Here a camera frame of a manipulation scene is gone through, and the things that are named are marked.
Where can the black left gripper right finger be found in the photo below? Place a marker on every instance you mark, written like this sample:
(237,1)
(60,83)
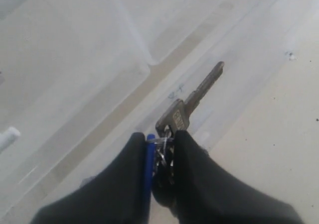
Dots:
(207,194)

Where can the white translucent drawer cabinet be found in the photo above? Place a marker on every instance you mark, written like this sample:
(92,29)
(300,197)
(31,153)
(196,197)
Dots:
(67,65)

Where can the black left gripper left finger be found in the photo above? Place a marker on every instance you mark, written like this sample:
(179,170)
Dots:
(114,196)

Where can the key bunch with blue fob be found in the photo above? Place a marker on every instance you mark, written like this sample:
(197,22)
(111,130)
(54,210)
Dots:
(159,175)

